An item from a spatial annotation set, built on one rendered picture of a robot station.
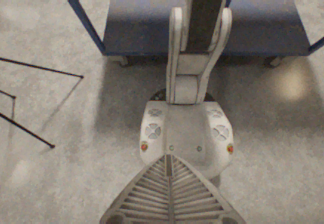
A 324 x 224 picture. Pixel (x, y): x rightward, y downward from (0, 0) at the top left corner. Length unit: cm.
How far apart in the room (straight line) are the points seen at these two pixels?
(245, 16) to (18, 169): 225
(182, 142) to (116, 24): 106
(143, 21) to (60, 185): 148
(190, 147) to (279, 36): 111
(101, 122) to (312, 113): 185
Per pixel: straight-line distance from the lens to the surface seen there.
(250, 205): 136
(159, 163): 16
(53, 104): 159
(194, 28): 57
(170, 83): 81
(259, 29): 146
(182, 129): 86
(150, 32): 124
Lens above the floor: 114
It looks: 74 degrees down
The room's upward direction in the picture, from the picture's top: 5 degrees counter-clockwise
